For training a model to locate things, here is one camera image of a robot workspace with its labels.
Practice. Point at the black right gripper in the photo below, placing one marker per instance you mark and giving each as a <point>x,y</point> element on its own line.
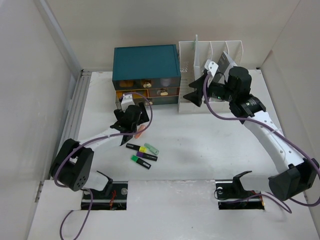
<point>196,97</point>

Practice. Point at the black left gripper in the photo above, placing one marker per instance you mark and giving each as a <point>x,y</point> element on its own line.
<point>143,117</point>

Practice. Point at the clear mesh document pouch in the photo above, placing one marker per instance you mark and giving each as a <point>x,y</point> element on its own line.
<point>197,72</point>

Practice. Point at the grey Canon setup guide booklet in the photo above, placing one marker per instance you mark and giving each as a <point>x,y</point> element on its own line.
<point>225,63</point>

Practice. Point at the teal desktop drawer cabinet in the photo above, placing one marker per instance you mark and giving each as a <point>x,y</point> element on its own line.
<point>140,68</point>

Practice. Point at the clear jar of paper clips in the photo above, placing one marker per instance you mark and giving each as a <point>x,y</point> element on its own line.
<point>165,82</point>

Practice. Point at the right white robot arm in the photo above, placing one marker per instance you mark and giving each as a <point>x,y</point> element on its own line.
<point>296,171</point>

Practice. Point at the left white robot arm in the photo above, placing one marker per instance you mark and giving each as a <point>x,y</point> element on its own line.
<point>71,167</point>

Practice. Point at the yellow cap black highlighter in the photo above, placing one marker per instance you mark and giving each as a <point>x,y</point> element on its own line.
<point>138,148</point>

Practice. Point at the purple cap black highlighter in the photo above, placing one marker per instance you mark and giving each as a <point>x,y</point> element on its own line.
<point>146,156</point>

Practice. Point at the white perforated file organizer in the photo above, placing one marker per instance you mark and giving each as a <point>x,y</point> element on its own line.
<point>207,50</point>

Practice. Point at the green cap black highlighter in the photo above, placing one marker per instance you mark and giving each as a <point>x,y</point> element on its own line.
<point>140,162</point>

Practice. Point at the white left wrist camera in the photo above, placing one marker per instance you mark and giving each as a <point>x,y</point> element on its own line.
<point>126,101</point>

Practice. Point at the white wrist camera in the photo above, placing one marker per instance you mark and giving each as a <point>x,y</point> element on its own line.
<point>126,101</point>
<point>210,68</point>

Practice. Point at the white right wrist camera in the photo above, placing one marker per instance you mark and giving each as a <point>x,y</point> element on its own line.
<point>210,68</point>

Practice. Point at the aluminium frame rail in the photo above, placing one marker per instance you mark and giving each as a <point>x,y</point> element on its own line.
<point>79,81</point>

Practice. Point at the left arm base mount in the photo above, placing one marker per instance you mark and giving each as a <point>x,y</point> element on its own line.
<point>116,200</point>

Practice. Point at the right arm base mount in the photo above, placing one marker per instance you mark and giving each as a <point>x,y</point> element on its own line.
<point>240,197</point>

